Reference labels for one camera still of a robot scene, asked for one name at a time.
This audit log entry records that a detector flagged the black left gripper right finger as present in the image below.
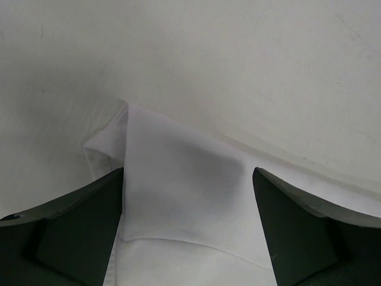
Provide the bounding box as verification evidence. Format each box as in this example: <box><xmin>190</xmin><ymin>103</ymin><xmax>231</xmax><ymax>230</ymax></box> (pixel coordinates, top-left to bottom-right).
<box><xmin>252</xmin><ymin>167</ymin><xmax>380</xmax><ymax>285</ymax></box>

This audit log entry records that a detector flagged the white t shirt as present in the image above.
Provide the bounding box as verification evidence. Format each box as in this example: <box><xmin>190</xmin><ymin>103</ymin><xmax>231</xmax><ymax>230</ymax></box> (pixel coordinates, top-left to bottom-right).
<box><xmin>84</xmin><ymin>105</ymin><xmax>380</xmax><ymax>285</ymax></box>

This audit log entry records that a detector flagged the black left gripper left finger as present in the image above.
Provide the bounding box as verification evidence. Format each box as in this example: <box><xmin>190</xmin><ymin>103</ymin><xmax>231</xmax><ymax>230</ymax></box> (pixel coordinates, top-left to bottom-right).
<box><xmin>1</xmin><ymin>168</ymin><xmax>124</xmax><ymax>285</ymax></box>

